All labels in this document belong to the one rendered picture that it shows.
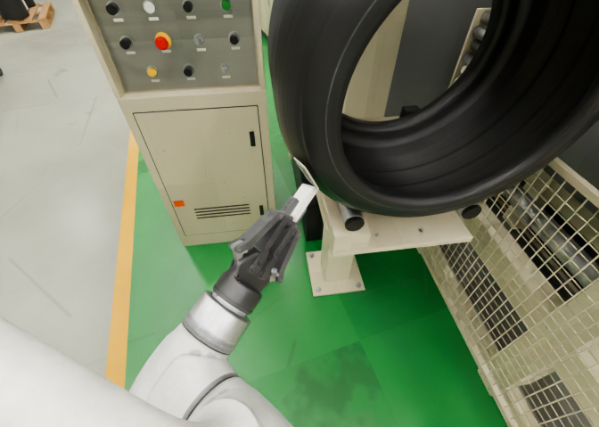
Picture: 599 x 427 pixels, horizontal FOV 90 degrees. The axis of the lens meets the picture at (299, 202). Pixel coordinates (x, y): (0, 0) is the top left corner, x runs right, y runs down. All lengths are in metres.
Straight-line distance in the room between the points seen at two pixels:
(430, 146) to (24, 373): 0.86
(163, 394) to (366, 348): 1.14
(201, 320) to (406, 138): 0.69
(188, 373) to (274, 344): 1.05
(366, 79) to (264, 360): 1.18
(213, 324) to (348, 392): 1.04
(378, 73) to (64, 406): 0.86
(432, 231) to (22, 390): 0.79
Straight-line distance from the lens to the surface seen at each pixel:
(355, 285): 1.63
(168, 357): 0.50
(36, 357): 0.31
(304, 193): 0.53
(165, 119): 1.33
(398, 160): 0.87
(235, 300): 0.48
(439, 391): 1.56
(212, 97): 1.26
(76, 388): 0.31
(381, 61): 0.90
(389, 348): 1.54
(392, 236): 0.81
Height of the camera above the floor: 1.41
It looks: 45 degrees down
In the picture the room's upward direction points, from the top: straight up
